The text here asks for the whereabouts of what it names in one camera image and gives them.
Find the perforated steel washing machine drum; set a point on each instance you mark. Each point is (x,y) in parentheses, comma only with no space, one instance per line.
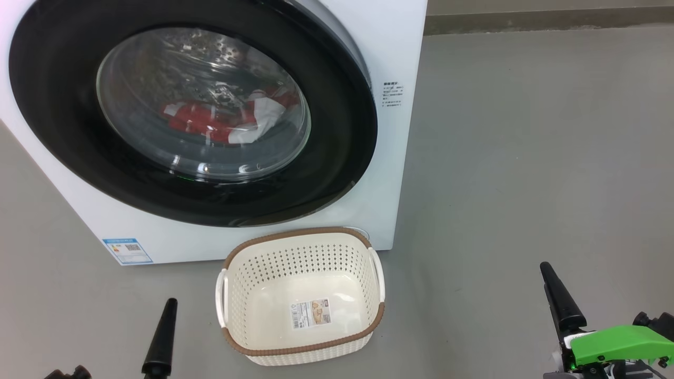
(174,68)

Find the round black glass washer door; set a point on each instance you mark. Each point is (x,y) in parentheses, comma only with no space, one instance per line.
(58,89)

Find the red and white garment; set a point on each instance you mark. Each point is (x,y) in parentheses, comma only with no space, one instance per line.
(268,113)

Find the cream basket with brown rim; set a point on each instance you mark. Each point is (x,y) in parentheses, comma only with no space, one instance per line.
(303,347)

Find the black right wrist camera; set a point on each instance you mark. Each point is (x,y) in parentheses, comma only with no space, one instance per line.
(658,320)

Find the blue energy label sticker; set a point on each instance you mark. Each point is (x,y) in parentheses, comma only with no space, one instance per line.
(128,251)

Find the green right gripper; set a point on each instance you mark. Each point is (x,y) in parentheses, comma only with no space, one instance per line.
(616,345)

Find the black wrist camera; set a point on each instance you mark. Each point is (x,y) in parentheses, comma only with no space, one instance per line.
(71,373)
(658,320)

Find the red garment with white stripes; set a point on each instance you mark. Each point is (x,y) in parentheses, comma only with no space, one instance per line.
(192,118)

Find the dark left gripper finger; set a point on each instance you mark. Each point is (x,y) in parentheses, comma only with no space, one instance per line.
(160,342)

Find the white printed product label sticker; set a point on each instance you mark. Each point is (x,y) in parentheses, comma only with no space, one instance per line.
(310,313)

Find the white front-load washing machine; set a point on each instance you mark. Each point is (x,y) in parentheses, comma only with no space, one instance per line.
(337,31)

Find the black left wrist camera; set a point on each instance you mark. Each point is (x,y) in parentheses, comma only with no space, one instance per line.
(71,373)

